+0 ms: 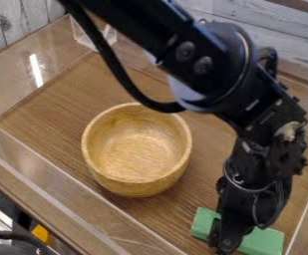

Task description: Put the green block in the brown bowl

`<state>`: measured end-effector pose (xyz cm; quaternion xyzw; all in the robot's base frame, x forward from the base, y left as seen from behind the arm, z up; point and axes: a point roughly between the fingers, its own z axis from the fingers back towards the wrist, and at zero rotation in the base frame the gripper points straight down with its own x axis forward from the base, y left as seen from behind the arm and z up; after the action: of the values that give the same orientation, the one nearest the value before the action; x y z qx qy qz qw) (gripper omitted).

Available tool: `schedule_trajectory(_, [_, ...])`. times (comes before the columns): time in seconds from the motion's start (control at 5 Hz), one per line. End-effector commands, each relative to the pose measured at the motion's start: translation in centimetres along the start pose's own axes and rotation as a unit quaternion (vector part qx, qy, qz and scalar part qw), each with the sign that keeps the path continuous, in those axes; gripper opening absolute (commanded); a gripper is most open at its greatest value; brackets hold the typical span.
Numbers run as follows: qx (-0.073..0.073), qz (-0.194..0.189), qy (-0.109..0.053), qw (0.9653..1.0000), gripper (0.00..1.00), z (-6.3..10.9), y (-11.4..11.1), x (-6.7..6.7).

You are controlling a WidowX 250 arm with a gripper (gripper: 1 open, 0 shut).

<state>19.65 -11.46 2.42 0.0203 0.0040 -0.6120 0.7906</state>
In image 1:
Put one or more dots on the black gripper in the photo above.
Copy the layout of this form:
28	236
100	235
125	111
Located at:
255	187

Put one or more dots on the green rectangular block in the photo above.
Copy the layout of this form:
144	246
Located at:
260	242

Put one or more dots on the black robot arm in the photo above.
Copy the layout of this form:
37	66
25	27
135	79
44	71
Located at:
223	76

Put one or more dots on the brown wooden bowl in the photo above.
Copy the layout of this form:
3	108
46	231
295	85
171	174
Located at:
136	150

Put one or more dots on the yellow and black device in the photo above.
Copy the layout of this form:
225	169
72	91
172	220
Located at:
33	228

